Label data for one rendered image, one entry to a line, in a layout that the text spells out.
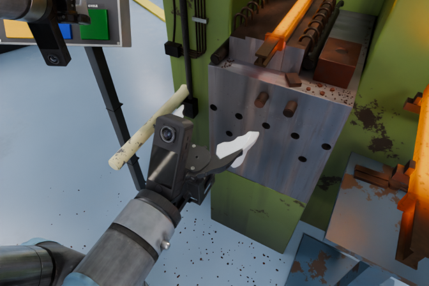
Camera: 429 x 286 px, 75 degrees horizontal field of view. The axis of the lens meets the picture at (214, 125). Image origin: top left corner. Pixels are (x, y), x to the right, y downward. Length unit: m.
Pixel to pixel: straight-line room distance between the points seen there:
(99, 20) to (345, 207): 0.79
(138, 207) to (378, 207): 0.62
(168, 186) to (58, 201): 1.38
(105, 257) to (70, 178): 1.46
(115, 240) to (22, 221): 1.42
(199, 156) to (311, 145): 0.46
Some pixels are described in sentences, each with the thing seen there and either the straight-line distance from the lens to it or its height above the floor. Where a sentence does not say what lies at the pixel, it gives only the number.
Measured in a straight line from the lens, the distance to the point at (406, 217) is 0.53.
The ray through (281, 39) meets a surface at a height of 1.01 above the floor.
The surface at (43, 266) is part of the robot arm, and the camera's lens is 0.46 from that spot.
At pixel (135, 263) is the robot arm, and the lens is 0.36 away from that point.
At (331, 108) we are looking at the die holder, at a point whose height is 0.89.
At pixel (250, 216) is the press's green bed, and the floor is 0.22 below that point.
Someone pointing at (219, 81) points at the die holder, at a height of 0.87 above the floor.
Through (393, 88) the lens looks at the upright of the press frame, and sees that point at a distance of 0.92.
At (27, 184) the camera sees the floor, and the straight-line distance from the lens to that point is 1.90.
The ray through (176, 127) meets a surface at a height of 1.09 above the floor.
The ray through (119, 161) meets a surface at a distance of 0.93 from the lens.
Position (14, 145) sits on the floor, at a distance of 2.17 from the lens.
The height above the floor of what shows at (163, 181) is 1.02.
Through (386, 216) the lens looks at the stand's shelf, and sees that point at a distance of 0.83.
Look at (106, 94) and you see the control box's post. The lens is 1.11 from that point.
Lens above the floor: 1.34
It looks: 45 degrees down
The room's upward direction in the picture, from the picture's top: straight up
